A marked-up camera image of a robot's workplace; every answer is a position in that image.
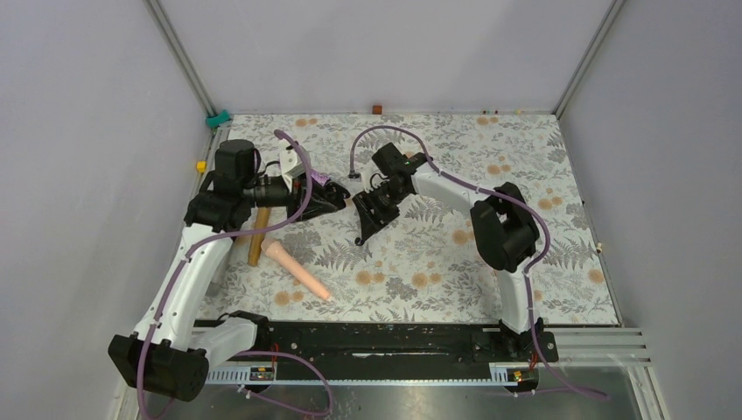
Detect floral table mat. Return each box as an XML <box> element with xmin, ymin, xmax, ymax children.
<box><xmin>199</xmin><ymin>115</ymin><xmax>619</xmax><ymax>326</ymax></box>

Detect purple glitter microphone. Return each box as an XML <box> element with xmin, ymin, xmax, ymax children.
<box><xmin>311</xmin><ymin>171</ymin><xmax>332</xmax><ymax>186</ymax></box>

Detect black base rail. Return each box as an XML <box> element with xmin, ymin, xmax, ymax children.
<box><xmin>197</xmin><ymin>318</ymin><xmax>559</xmax><ymax>382</ymax></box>

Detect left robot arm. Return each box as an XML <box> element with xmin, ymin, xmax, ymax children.
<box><xmin>108</xmin><ymin>139</ymin><xmax>350</xmax><ymax>402</ymax></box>

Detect teal block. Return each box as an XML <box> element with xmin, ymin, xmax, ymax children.
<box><xmin>206</xmin><ymin>109</ymin><xmax>231</xmax><ymax>130</ymax></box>

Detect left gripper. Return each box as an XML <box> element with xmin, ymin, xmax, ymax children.
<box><xmin>243</xmin><ymin>171</ymin><xmax>339</xmax><ymax>223</ymax></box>

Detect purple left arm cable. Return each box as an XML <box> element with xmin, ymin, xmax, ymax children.
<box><xmin>136</xmin><ymin>129</ymin><xmax>334</xmax><ymax>420</ymax></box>

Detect gold microphone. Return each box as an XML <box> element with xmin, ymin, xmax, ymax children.
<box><xmin>247</xmin><ymin>207</ymin><xmax>271</xmax><ymax>267</ymax></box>

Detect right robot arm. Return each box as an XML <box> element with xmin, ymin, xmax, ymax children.
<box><xmin>353</xmin><ymin>143</ymin><xmax>540</xmax><ymax>361</ymax></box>

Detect black earbud charging case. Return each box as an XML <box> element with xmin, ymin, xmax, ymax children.
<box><xmin>324</xmin><ymin>181</ymin><xmax>351</xmax><ymax>211</ymax></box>

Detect pink microphone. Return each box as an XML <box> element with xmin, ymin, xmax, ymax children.
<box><xmin>261</xmin><ymin>238</ymin><xmax>332</xmax><ymax>301</ymax></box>

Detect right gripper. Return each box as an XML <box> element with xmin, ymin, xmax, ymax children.
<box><xmin>353</xmin><ymin>182</ymin><xmax>410</xmax><ymax>242</ymax></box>

